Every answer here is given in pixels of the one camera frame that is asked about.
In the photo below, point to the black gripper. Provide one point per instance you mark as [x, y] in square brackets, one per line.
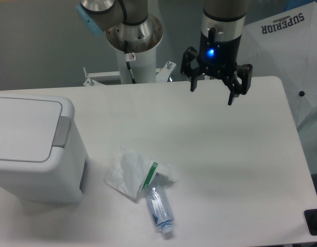
[217, 59]

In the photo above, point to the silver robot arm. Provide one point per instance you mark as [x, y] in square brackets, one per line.
[131, 29]

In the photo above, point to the grey trash can lid button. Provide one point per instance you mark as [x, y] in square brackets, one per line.
[62, 131]

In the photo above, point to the white trash can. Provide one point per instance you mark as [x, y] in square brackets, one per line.
[30, 167]

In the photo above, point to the white Superior umbrella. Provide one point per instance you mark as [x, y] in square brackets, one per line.
[285, 46]

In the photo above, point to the white crumpled plastic bag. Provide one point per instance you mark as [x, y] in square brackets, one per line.
[131, 172]

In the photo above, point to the clear plastic water bottle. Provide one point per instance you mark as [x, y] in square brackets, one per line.
[159, 208]

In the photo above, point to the black device at table edge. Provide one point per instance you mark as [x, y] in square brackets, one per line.
[311, 220]

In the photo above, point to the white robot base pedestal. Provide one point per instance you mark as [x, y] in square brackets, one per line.
[133, 68]

